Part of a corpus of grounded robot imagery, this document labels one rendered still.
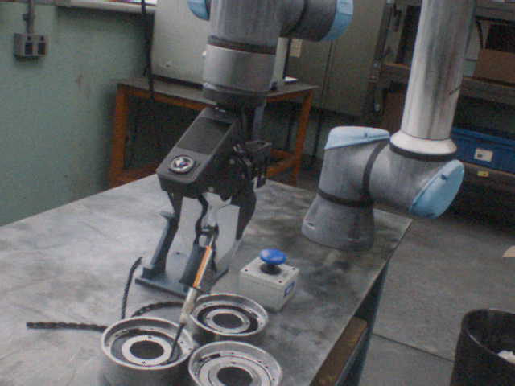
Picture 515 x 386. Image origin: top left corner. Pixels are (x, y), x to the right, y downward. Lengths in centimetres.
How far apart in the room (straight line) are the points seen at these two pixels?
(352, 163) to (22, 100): 184
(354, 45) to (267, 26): 385
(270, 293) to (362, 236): 34
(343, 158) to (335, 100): 341
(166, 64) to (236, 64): 250
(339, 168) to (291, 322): 37
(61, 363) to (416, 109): 68
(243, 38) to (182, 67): 245
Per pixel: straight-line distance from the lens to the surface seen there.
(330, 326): 85
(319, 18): 66
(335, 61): 448
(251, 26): 59
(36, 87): 270
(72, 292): 86
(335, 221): 111
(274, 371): 68
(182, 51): 303
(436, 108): 100
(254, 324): 76
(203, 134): 59
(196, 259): 65
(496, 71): 399
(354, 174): 108
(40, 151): 280
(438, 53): 99
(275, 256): 85
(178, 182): 55
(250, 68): 59
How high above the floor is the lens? 122
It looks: 18 degrees down
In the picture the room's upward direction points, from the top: 9 degrees clockwise
